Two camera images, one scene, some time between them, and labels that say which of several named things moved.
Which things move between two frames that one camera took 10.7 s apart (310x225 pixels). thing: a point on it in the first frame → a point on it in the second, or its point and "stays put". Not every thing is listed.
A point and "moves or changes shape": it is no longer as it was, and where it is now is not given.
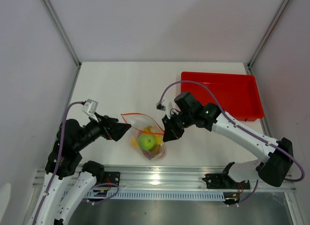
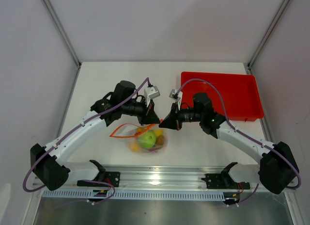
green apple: (146, 141) stays put
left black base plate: (112, 177) stays put
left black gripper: (105, 123) → (150, 117)
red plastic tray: (239, 94) stays put
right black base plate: (224, 181) stays put
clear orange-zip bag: (147, 136) moves or changes shape
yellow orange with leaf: (133, 142) → (135, 148)
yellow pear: (147, 129) → (158, 132)
